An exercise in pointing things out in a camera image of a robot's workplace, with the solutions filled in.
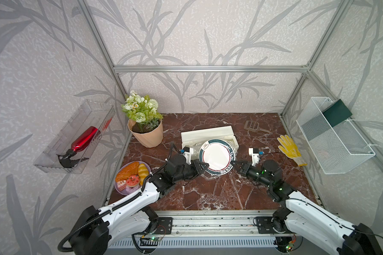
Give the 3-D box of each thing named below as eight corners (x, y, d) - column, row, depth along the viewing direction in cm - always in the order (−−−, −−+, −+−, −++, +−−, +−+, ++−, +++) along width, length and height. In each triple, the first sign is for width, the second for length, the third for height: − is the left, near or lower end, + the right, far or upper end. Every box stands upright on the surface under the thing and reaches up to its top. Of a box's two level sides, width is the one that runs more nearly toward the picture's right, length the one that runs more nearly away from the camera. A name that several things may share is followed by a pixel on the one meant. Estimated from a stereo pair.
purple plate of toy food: (116, 194, 86) (110, 190, 80) (126, 164, 97) (122, 158, 92) (145, 194, 86) (141, 190, 80) (152, 164, 98) (149, 158, 92)
